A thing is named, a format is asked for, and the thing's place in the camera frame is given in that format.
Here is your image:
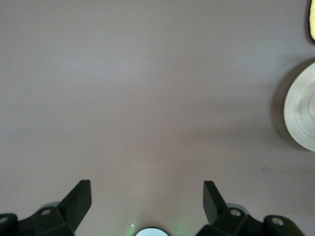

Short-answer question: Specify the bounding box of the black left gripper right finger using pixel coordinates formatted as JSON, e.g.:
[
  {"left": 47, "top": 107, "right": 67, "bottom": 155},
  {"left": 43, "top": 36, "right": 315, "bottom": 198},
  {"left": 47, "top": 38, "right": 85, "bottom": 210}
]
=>
[{"left": 196, "top": 180, "right": 305, "bottom": 236}]

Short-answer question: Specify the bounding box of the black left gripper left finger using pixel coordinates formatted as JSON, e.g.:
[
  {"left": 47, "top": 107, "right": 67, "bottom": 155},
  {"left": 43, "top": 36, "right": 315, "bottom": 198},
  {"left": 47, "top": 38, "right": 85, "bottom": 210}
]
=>
[{"left": 0, "top": 179, "right": 92, "bottom": 236}]

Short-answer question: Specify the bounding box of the round light wooden plate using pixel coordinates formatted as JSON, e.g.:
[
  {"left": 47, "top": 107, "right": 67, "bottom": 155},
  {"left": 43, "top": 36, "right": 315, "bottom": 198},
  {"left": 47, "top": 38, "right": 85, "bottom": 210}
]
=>
[{"left": 283, "top": 61, "right": 315, "bottom": 151}]

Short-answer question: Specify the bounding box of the yellow quilted oven mitt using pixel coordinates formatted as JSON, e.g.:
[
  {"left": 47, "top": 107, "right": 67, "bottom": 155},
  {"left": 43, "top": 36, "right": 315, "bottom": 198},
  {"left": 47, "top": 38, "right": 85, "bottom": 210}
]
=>
[{"left": 307, "top": 0, "right": 315, "bottom": 46}]

